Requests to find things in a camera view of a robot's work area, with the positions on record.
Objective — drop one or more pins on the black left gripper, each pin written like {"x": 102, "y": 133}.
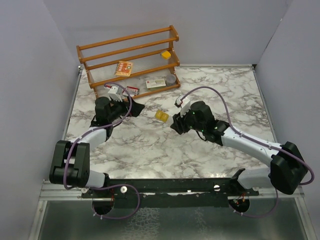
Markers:
{"x": 136, "y": 108}

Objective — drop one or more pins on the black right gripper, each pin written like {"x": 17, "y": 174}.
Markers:
{"x": 178, "y": 122}

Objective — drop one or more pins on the yellow clear pill organizer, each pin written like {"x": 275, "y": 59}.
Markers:
{"x": 163, "y": 117}

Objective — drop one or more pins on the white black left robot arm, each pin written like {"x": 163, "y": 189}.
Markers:
{"x": 70, "y": 164}

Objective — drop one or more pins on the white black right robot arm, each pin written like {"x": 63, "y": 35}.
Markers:
{"x": 284, "y": 165}

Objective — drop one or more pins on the red white staple box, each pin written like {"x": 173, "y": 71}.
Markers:
{"x": 132, "y": 91}

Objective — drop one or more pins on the green stapler box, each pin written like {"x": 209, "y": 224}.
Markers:
{"x": 155, "y": 84}

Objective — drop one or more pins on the orange spiral notebook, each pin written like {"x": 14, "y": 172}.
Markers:
{"x": 123, "y": 69}

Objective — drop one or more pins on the orange wooden shelf rack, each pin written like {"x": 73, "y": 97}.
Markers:
{"x": 156, "y": 54}

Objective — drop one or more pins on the yellow sticky note block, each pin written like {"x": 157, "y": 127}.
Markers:
{"x": 165, "y": 54}

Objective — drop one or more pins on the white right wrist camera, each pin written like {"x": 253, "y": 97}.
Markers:
{"x": 184, "y": 104}

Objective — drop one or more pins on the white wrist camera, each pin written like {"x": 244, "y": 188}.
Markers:
{"x": 115, "y": 93}
{"x": 184, "y": 104}

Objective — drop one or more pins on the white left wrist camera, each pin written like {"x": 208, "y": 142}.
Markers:
{"x": 115, "y": 93}

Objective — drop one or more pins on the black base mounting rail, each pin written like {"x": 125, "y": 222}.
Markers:
{"x": 169, "y": 192}

